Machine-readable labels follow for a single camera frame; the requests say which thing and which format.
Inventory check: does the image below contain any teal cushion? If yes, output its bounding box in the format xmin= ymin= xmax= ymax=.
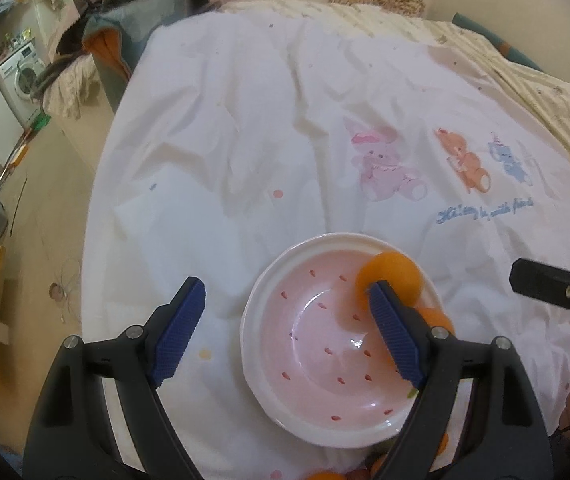
xmin=452 ymin=12 xmax=544 ymax=73

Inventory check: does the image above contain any large orange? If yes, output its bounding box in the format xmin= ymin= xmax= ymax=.
xmin=355 ymin=252 xmax=424 ymax=312
xmin=412 ymin=305 xmax=456 ymax=342

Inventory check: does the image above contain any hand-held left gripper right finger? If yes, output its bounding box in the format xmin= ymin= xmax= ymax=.
xmin=368 ymin=281 xmax=554 ymax=480

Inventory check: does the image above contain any white cartoon animal bedsheet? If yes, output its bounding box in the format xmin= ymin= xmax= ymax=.
xmin=81 ymin=9 xmax=570 ymax=480

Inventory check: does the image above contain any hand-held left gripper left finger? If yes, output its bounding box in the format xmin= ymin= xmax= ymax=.
xmin=22 ymin=276 xmax=206 ymax=480

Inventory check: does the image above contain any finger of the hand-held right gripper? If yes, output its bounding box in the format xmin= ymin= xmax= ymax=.
xmin=509 ymin=258 xmax=570 ymax=319

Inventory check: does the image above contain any beige floral cloth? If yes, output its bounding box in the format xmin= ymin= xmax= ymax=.
xmin=39 ymin=54 xmax=102 ymax=122

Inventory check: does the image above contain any pink speckled ceramic bowl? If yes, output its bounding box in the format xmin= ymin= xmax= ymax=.
xmin=241 ymin=232 xmax=447 ymax=449

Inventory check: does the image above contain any white washing machine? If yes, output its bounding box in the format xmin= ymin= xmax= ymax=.
xmin=0 ymin=40 xmax=49 ymax=129

